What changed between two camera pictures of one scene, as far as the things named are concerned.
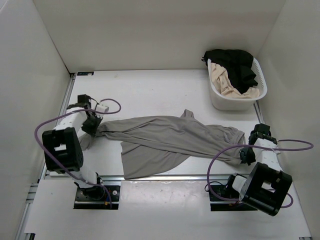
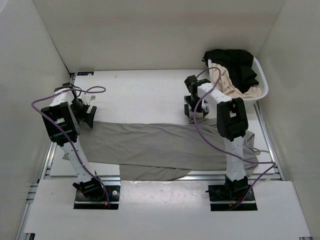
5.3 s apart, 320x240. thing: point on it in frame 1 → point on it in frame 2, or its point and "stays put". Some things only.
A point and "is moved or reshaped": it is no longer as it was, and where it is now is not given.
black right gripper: (244, 157) → (188, 101)
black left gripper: (92, 131) → (88, 118)
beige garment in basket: (225, 87) stays put
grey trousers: (149, 143) is moved or reshaped
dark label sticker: (85, 73) stays put
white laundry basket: (221, 102) stays put
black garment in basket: (238, 65) stays put
